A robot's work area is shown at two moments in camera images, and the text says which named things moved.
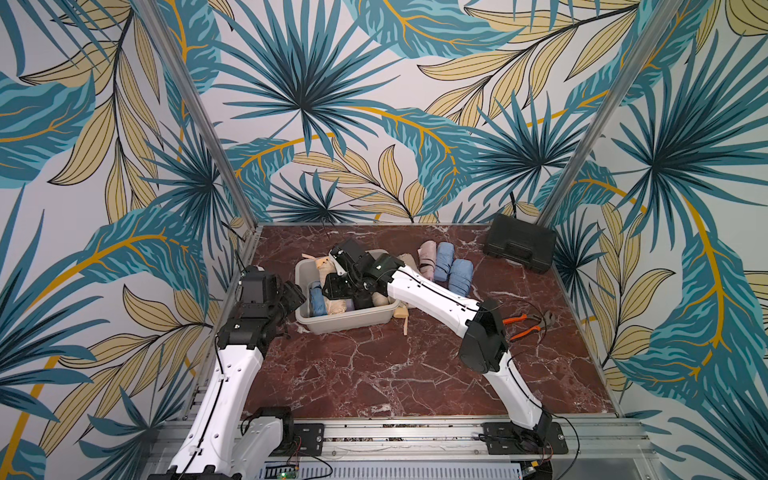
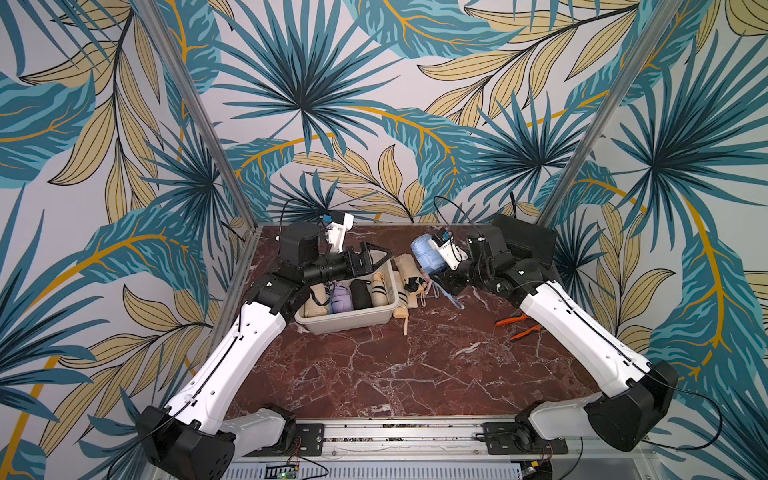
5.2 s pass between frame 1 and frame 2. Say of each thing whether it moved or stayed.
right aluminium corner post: stayed
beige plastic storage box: stayed
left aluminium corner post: stayed
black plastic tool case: stayed
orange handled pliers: stayed
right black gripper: moved
